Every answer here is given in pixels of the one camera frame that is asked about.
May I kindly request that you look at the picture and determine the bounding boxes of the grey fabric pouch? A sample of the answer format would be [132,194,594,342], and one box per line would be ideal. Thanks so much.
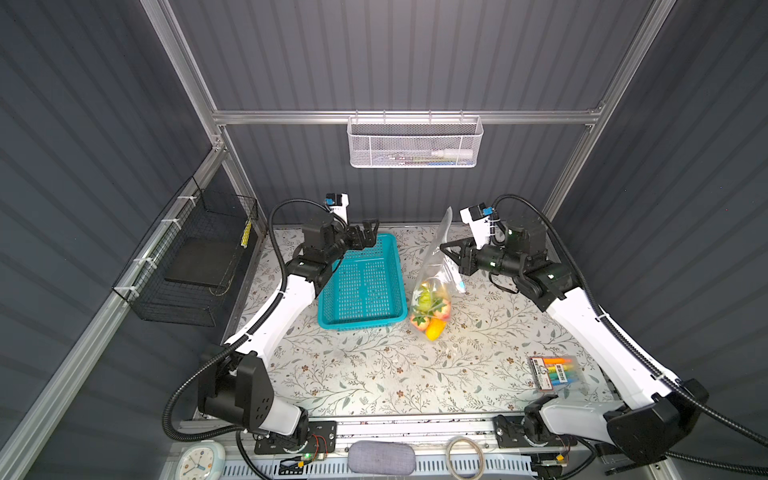
[347,441,417,476]

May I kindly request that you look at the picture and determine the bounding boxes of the clear zip top bag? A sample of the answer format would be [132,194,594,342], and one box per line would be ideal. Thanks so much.
[408,207,466,323]

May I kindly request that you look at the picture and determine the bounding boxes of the beige cable ring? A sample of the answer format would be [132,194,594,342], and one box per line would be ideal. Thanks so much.
[444,436,485,480]

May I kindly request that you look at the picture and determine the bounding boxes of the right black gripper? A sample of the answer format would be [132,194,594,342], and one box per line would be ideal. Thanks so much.
[440,236,520,281]

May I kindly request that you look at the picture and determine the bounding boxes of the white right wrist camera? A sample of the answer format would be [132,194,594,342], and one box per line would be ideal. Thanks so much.
[460,203,495,250]

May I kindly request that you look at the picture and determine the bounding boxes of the yellow toy pepper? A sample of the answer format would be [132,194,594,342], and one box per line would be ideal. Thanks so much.
[425,318,447,341]

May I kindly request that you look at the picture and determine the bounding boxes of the yellow marker in basket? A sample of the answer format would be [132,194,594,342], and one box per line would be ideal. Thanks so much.
[240,220,252,249]

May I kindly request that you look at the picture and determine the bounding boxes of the black wire wall basket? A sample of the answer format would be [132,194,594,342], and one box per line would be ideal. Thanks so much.
[113,180,260,327]

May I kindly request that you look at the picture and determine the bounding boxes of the white tube in basket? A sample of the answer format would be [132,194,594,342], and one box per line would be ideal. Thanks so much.
[430,149,475,161]

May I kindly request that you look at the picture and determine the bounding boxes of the coloured marker pack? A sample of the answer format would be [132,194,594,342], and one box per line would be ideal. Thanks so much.
[528,356,582,392]

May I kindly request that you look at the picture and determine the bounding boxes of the teal plastic basket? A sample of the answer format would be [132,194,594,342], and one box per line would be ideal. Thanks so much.
[317,233,408,331]

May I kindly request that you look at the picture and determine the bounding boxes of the white wire wall basket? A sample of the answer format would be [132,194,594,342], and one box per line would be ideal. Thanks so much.
[346,115,484,169]

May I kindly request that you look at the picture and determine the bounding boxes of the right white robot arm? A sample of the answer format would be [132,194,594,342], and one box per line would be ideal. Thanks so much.
[440,203,767,479]

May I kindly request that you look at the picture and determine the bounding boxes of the white analog clock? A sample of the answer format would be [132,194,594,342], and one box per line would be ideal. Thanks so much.
[173,440,226,480]

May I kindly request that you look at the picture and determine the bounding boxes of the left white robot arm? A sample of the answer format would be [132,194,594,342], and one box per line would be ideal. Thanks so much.
[161,193,379,445]

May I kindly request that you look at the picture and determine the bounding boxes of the pale red toy strawberry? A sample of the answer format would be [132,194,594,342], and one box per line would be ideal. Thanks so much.
[430,301,451,322]

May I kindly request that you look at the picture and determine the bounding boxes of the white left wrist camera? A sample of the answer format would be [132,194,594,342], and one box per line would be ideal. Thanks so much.
[325,193,349,224]

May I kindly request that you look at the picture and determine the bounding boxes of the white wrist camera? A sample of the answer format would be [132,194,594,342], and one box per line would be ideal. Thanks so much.
[325,193,349,224]
[460,203,495,250]

